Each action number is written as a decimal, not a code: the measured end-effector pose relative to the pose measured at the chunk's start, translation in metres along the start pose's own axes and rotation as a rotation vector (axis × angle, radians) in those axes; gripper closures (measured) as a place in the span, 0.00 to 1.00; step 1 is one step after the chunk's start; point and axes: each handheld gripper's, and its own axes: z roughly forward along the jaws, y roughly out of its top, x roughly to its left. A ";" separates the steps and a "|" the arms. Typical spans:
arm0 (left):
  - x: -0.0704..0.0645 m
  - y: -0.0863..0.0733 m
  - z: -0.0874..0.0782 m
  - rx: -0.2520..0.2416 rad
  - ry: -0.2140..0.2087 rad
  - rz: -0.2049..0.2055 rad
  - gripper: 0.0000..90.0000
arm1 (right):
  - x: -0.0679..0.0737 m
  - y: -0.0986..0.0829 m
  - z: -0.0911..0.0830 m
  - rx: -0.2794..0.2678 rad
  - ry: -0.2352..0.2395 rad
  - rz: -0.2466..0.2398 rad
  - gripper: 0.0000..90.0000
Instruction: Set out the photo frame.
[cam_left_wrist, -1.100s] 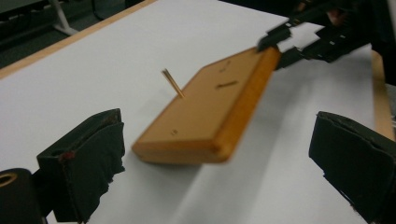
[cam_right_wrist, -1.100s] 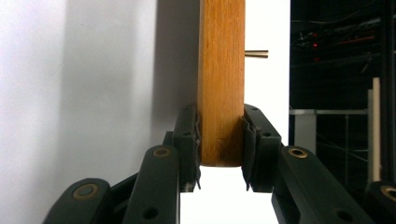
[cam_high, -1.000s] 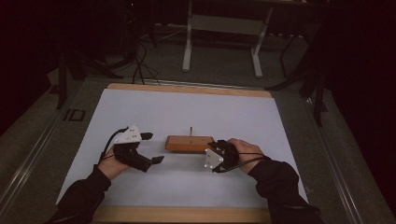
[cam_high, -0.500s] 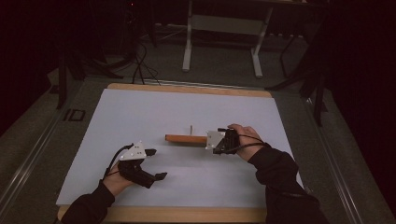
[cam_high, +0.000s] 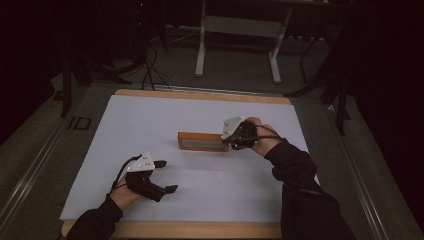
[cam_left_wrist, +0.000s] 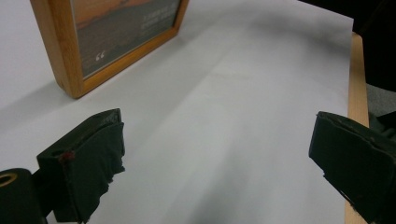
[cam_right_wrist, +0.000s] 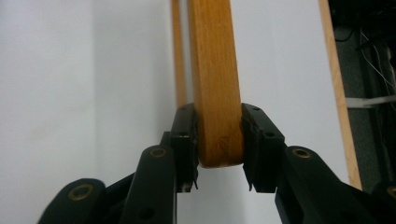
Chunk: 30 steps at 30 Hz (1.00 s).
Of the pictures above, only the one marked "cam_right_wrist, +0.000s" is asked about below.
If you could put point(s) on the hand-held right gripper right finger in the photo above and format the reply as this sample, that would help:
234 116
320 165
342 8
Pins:
263 152

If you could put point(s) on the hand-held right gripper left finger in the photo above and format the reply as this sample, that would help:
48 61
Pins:
185 146

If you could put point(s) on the wooden board with slots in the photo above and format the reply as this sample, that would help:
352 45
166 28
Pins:
216 81

